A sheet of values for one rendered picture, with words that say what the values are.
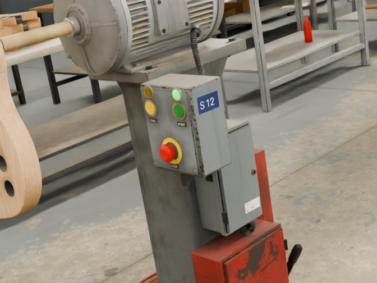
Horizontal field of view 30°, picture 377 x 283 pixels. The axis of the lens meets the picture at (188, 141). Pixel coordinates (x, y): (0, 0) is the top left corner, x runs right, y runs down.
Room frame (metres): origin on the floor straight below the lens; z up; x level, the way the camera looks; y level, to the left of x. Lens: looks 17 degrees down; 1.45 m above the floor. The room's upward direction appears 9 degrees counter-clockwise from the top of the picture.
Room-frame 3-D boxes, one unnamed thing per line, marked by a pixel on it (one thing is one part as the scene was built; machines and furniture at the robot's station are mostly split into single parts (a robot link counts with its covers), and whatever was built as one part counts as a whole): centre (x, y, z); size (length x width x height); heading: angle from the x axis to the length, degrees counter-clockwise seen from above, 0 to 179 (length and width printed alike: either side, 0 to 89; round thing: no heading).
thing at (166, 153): (1.45, 0.04, 0.98); 0.04 x 0.04 x 0.04; 42
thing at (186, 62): (1.84, 0.02, 1.11); 0.36 x 0.24 x 0.04; 132
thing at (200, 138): (1.56, -0.03, 0.99); 0.24 x 0.21 x 0.26; 132
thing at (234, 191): (1.73, -0.08, 0.93); 0.15 x 0.10 x 0.55; 132
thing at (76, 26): (1.65, 0.23, 1.25); 0.05 x 0.02 x 0.05; 42
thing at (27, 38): (1.58, 0.30, 1.25); 0.18 x 0.03 x 0.03; 132
